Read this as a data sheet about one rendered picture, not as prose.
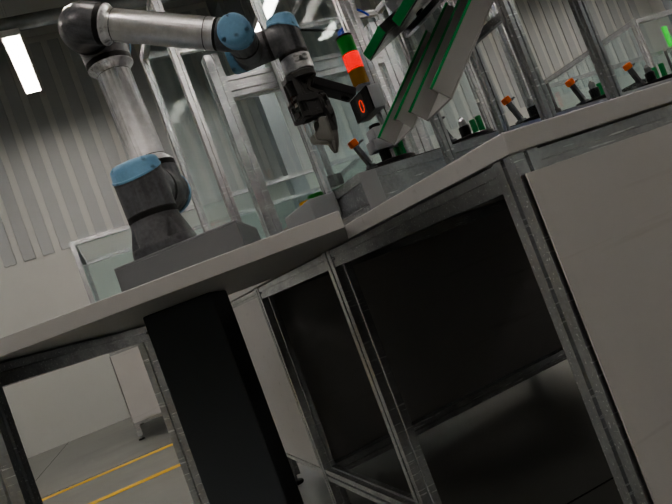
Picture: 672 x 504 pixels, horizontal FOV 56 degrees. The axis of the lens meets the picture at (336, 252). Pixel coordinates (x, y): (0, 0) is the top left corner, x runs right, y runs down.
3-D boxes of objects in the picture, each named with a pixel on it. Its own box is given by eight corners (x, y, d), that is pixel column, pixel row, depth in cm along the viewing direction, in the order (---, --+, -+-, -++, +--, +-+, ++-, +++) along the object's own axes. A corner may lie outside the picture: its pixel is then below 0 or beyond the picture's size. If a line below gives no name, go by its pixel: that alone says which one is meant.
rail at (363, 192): (373, 215, 139) (356, 169, 140) (270, 273, 221) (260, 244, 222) (394, 208, 141) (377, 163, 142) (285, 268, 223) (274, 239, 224)
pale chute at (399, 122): (413, 128, 128) (393, 118, 127) (395, 146, 140) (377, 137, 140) (464, 12, 133) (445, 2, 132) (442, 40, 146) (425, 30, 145)
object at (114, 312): (-65, 381, 102) (-71, 364, 102) (134, 330, 192) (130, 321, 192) (344, 227, 100) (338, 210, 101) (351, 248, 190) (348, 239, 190)
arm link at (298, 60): (303, 62, 163) (313, 47, 155) (310, 78, 163) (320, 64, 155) (277, 67, 160) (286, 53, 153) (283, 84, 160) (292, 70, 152)
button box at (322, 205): (317, 222, 150) (308, 198, 151) (292, 239, 170) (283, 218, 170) (342, 214, 153) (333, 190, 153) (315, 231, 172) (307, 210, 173)
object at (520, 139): (509, 154, 82) (501, 132, 82) (250, 290, 221) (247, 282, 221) (1013, -11, 137) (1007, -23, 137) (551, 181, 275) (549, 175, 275)
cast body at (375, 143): (376, 150, 159) (366, 124, 159) (369, 156, 163) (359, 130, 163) (404, 142, 162) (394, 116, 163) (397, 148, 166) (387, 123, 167)
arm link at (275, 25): (265, 30, 163) (296, 17, 162) (280, 69, 162) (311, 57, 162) (258, 18, 155) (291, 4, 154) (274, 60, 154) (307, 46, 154)
